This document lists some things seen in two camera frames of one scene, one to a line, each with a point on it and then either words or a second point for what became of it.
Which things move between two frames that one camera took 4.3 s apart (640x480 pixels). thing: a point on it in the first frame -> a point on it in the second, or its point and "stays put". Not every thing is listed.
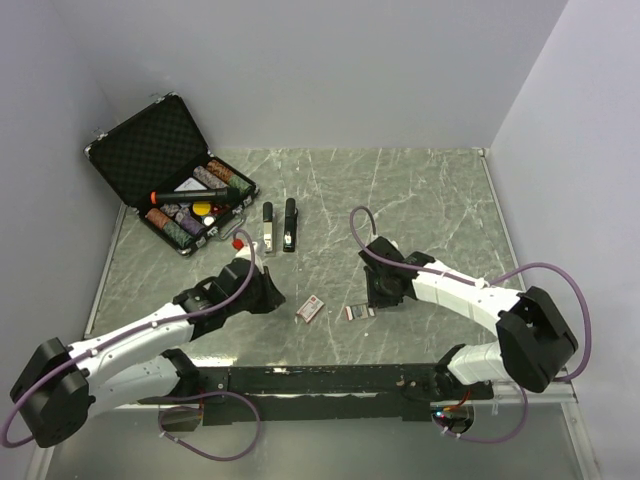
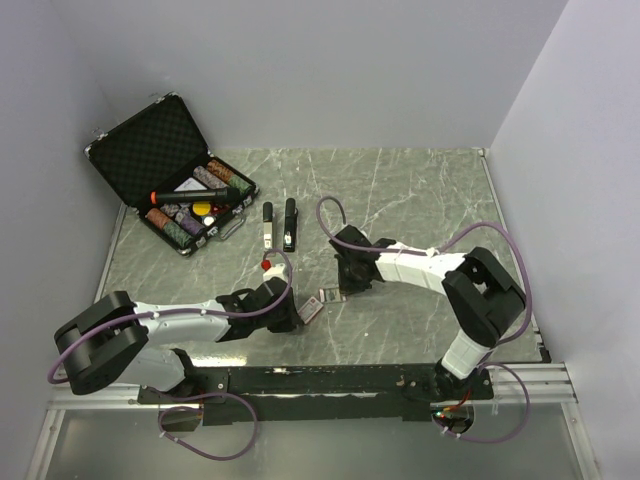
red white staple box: [310, 308] stays put
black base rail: [306, 394] stays put
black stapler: [291, 213] stays put
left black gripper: [272, 296] -> [291, 320]
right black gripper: [374, 298] -> [345, 286]
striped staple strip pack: [359, 311] -> [330, 294]
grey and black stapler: [269, 229] stays put
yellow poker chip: [201, 208] stays put
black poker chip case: [158, 161] stays put
